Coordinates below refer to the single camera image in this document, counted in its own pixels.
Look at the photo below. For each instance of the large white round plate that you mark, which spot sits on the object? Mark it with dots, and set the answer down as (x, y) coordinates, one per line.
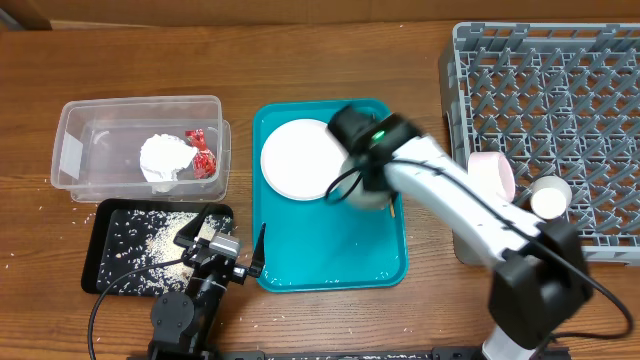
(300, 159)

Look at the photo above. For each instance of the white napkin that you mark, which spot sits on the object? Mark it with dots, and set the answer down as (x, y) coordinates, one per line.
(162, 157)

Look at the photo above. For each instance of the red snack wrapper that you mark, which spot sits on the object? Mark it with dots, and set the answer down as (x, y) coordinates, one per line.
(204, 162)

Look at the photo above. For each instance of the white rice pile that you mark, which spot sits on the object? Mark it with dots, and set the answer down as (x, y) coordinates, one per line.
(137, 239)

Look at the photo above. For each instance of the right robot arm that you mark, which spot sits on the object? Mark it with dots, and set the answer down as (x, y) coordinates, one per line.
(538, 267)

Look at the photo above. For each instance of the grey bowl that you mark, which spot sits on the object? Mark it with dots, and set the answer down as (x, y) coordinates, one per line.
(361, 198)

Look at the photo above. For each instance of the black rectangular tray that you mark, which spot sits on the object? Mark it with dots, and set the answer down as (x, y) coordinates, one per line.
(99, 232)

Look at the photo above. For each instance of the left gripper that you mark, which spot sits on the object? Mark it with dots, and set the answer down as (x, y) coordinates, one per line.
(185, 237)

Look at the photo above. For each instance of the clear plastic bin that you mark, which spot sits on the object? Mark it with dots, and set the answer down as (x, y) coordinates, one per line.
(96, 152)

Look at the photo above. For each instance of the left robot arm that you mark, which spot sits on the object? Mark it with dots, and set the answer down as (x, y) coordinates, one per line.
(182, 320)

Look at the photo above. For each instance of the white paper cup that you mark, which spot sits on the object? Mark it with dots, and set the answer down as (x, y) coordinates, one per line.
(550, 197)

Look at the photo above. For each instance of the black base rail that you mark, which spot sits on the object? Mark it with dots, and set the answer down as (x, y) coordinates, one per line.
(437, 353)

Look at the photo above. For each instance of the teal plastic serving tray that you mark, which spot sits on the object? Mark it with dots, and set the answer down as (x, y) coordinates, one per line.
(316, 246)

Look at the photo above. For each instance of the white bowl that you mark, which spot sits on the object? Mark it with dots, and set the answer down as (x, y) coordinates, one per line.
(492, 171)

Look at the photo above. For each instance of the grey dishwasher rack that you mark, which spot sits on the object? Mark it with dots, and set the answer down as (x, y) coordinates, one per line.
(555, 99)

